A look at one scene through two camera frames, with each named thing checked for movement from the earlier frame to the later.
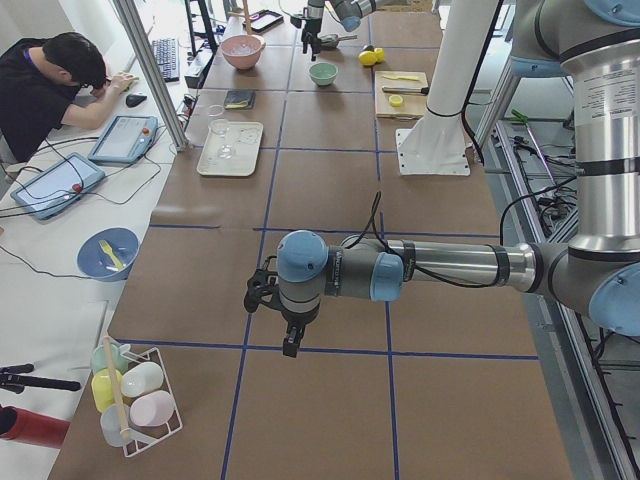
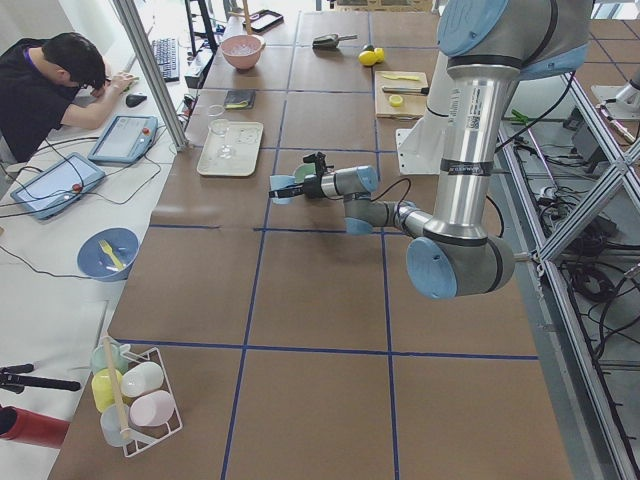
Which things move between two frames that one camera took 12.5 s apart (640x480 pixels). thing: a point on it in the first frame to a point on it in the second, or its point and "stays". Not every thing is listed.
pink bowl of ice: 243,51 stays
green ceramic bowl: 323,73 to 304,170
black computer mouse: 132,100 stays
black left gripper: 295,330 to 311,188
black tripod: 11,378 stays
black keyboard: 167,57 stays
